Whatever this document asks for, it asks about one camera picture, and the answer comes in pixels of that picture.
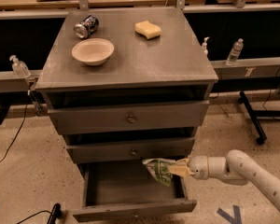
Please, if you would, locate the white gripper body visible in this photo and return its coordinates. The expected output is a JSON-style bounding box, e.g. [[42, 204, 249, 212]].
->
[[189, 156, 209, 180]]

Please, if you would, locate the green jalapeno chip bag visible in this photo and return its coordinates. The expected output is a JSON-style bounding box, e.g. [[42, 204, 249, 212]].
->
[[142, 158, 175, 187]]

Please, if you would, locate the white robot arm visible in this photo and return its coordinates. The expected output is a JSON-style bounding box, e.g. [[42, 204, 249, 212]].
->
[[168, 149, 280, 212]]

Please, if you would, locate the middle grey drawer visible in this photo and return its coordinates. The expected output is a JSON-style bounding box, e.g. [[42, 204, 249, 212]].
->
[[66, 137, 195, 164]]

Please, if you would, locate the grey drawer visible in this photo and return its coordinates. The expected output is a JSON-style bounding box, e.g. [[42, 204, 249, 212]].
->
[[66, 137, 195, 164], [49, 101, 209, 134], [72, 160, 197, 223]]

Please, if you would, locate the bottom grey drawer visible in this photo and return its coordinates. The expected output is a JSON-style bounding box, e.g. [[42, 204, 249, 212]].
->
[[72, 160, 197, 223]]

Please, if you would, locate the grey drawer cabinet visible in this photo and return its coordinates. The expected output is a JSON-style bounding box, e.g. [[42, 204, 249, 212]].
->
[[35, 7, 219, 173]]

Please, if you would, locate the top grey drawer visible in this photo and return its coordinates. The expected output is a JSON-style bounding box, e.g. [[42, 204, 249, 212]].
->
[[49, 101, 209, 134]]

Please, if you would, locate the black wheeled table leg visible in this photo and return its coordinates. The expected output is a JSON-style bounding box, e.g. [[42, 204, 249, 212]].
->
[[238, 91, 280, 145]]

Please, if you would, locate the clear water bottle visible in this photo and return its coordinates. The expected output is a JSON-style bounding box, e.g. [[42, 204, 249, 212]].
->
[[226, 38, 244, 66]]

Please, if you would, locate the small white pump bottle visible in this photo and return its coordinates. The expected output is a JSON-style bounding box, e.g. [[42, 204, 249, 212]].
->
[[202, 36, 209, 56]]

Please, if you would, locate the black object bottom left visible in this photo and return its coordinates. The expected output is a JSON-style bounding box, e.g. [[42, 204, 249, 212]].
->
[[17, 203, 62, 224]]

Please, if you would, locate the yellow sponge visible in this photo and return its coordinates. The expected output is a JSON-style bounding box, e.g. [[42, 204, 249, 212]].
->
[[134, 21, 161, 39]]

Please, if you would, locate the white paper bowl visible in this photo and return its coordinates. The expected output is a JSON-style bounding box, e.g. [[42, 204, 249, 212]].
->
[[72, 38, 114, 66]]

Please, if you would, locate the crushed blue soda can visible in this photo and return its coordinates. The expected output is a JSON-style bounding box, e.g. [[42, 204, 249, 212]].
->
[[74, 15, 99, 39]]

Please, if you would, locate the left hand sanitizer bottle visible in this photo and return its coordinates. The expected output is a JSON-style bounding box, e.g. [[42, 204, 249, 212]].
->
[[9, 55, 31, 78]]

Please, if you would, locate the black floor cable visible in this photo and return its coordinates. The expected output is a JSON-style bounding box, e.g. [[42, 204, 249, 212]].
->
[[0, 103, 29, 172]]

